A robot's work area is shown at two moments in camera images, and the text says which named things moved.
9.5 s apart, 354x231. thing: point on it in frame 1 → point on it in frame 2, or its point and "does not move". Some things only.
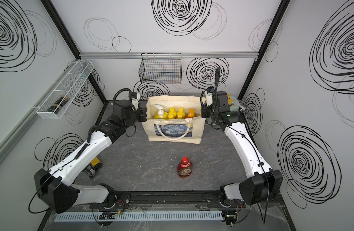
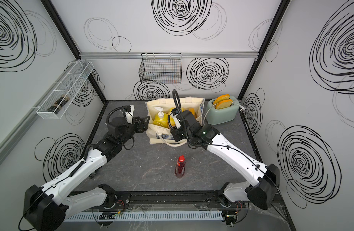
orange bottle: [172, 111] does not move
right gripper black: [204, 113] → [175, 133]
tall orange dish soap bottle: [191, 112] does not move
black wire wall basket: [161, 68] does not move
